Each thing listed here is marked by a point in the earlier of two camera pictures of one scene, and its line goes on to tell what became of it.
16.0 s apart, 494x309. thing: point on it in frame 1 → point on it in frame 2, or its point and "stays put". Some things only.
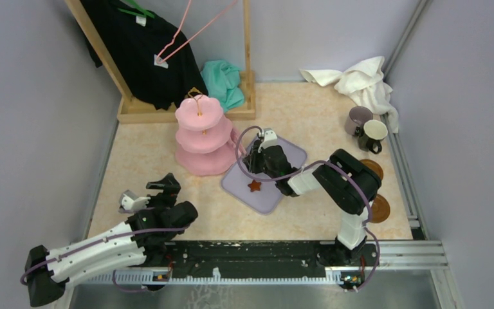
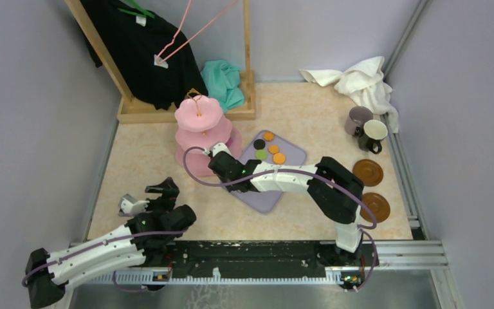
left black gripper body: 160,203 stays put
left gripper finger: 168,184 stays put
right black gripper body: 258,164 → 224,179
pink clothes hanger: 170,45 stays put
